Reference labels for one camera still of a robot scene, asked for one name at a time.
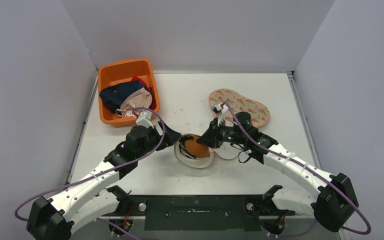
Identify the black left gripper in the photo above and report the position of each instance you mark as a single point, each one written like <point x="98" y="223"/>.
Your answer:
<point x="171" y="137"/>

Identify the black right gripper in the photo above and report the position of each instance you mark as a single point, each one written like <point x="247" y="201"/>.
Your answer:
<point x="214" y="133"/>

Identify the white mesh laundry bag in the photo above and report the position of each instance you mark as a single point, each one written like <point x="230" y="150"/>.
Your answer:
<point x="194" y="155"/>

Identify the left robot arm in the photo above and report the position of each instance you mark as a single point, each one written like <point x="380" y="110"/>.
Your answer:
<point x="95" y="195"/>

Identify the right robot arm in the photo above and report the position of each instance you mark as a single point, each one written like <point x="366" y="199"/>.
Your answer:
<point x="331" y="199"/>

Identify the beige bra in bin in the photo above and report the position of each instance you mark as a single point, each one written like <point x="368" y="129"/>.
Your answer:
<point x="141" y="98"/>

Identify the carrot print bra case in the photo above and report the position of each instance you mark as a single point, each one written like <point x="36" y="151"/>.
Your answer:
<point x="259" y="113"/>

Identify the red garment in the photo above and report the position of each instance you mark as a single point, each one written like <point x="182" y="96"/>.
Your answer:
<point x="149" y="89"/>

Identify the navy blue garment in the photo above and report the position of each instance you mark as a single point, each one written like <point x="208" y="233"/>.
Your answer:
<point x="114" y="96"/>

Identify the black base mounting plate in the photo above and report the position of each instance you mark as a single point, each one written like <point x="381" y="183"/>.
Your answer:
<point x="199" y="212"/>

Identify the orange plastic bin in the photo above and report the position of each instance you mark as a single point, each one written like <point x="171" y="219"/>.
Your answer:
<point x="120" y="72"/>

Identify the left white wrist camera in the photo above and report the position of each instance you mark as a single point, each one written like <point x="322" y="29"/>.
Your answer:
<point x="144" y="119"/>

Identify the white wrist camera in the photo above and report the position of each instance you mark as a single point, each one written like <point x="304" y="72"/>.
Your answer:
<point x="144" y="119"/>
<point x="221" y="111"/>

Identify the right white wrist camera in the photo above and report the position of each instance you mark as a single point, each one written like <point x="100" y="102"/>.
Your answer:
<point x="221" y="111"/>

